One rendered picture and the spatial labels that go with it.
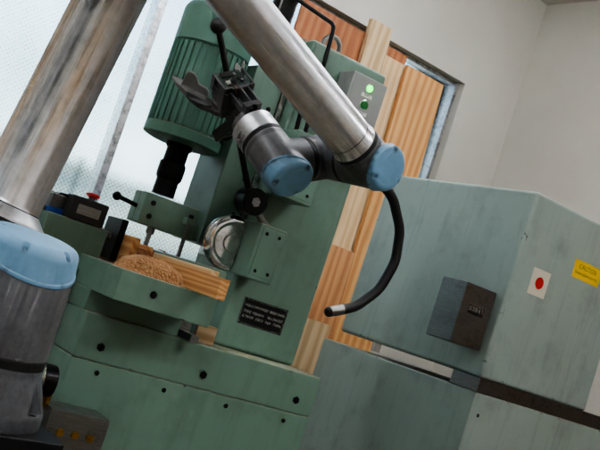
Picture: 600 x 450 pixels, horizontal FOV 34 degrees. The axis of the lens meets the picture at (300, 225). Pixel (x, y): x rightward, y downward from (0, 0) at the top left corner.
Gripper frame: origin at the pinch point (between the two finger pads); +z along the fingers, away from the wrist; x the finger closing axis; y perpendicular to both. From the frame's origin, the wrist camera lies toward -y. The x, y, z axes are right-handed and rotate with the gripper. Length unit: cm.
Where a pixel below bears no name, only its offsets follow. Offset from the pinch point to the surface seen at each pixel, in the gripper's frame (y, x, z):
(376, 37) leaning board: -101, -152, 108
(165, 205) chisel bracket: -26.4, 10.8, -10.8
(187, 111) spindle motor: -9.1, 3.0, -1.2
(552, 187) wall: -148, -220, 42
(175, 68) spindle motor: -5.1, 1.8, 8.4
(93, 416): -33, 44, -50
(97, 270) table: -20.1, 34.1, -27.2
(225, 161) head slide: -19.0, -3.8, -9.0
